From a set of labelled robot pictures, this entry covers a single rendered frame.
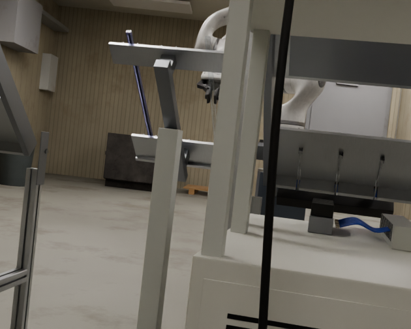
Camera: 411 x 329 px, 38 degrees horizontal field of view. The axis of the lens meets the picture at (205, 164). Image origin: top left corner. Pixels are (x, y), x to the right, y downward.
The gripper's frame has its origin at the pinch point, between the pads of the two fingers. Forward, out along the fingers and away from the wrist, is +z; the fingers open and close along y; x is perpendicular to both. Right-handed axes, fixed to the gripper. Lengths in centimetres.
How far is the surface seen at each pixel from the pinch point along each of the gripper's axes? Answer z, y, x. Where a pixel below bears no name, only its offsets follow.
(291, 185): 11.3, 25.2, 20.7
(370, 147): 10.3, 45.5, 4.9
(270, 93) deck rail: 17.1, 18.7, -14.0
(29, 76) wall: -542, -409, 363
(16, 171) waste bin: -344, -332, 370
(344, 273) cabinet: 85, 38, -30
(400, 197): 11, 56, 21
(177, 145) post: 13.0, -8.0, 9.3
